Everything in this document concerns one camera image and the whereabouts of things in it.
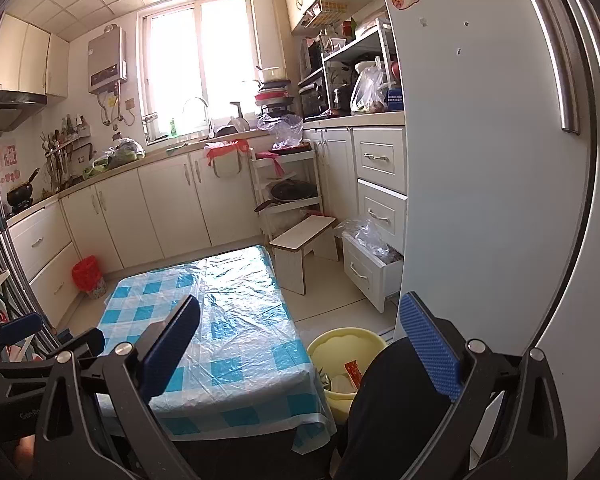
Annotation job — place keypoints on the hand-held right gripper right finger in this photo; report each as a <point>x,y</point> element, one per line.
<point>430,350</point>

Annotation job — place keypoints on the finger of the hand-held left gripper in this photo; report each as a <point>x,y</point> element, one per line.
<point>87,342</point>
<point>22,327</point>

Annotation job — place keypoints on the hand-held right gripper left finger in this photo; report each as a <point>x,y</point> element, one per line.
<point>167,355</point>

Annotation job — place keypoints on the yellow plastic bin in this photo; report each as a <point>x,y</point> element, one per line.
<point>340,345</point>

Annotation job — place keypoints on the red lined waste bin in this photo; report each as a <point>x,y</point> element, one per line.
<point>86,275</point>

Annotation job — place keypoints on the person's black clothing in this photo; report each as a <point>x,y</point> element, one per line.
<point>395,410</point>

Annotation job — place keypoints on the blue checked plastic tablecloth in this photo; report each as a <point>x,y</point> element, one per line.
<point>240,320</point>

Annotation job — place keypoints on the open white drawer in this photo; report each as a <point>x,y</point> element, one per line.
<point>365,275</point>

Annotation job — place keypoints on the clear plastic bag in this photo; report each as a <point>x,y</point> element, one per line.
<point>370,235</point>
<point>282,130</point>

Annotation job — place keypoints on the black wok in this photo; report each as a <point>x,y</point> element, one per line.
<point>22,195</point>

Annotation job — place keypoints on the cream base cabinet run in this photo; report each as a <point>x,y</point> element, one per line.
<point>170,200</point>

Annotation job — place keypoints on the small wooden stool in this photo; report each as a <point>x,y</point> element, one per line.
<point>305,232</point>

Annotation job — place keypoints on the kitchen utensil rack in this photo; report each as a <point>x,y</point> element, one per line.
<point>60,155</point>

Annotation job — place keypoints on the white storage rack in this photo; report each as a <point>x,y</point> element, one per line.
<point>262,195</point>

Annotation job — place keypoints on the bag of green vegetables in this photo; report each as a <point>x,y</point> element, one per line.
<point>122,155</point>

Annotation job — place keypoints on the white refrigerator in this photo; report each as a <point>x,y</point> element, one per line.
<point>480,160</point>

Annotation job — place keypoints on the cream drawer cabinet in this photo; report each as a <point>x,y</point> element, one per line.
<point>380,160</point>

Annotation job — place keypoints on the black pan on rack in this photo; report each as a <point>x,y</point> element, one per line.
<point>292,191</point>

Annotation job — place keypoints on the red bag on hanging holder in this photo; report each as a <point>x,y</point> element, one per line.
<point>225,152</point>

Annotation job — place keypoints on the black range hood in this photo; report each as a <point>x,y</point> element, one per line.
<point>10,107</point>

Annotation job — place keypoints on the red cloth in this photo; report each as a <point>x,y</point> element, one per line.
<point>275,162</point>

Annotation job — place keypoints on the green bottle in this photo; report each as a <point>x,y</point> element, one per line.
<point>172,129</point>

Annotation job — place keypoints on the chrome faucet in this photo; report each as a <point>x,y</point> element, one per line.
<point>197,105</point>

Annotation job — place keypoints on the blue box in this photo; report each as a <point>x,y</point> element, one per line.
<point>395,100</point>

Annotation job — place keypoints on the plastic bag of food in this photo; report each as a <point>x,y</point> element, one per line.
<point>367,90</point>

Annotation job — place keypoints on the black countertop oven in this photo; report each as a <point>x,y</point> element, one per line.
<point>314,101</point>

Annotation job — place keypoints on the white gas water heater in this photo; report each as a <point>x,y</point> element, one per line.
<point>107,60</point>

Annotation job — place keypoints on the stack of dishes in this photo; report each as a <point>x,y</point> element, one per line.
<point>275,95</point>

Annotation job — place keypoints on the kitchen window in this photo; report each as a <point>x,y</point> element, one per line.
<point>200,65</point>

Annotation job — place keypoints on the metal appliance shelf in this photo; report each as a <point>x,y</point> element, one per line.
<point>350,47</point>

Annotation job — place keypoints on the silver sliding door frame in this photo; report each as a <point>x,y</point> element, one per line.
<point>0,260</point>

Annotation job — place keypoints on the red printed wall sticker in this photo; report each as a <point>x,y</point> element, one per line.
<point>10,155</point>

